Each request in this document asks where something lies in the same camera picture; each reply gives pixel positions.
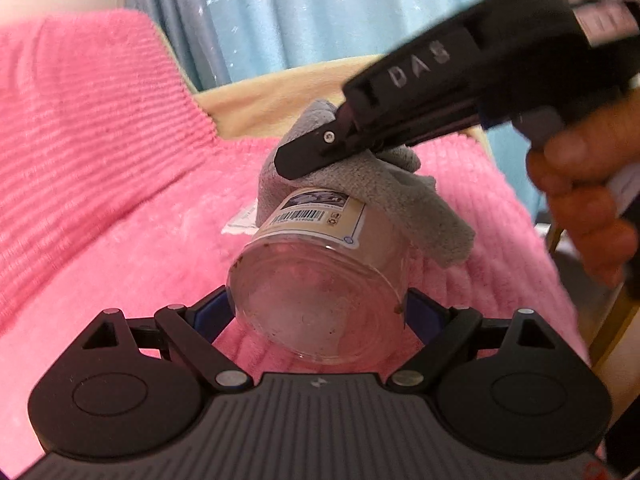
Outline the blue star-print curtain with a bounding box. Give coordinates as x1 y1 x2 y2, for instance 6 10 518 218
120 0 552 227

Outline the beige sofa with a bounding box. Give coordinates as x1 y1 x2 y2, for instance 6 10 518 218
192 54 494 162

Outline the clear plastic jar container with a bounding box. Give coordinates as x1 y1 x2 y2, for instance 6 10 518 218
227 187 414 366

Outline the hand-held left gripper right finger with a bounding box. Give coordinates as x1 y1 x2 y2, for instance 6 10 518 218
386 288 557 394

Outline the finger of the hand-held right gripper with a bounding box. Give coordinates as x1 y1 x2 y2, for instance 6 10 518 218
275 102 382 180

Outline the pink ribbed blanket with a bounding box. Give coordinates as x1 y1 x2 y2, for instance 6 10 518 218
0 12 592 463

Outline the person's right hand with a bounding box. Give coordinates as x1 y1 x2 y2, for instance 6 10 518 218
525 92 640 304

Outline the grey cleaning cloth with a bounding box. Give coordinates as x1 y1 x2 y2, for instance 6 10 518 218
254 99 476 269

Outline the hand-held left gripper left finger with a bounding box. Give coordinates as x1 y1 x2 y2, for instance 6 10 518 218
80 285 255 394

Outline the white blanket label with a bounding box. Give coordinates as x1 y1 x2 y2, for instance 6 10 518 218
221 202 259 235

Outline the wooden chair frame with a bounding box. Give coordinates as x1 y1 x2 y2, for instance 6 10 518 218
546 224 640 367

